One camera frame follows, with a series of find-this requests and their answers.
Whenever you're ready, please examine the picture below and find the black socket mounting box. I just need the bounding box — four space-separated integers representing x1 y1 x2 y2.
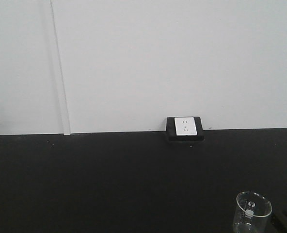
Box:
166 116 204 143

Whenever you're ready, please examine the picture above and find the white wall power socket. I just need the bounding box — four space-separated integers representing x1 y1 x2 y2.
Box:
174 117 197 136

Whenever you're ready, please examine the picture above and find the clear glass beaker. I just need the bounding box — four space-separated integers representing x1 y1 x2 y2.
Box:
232 191 272 233

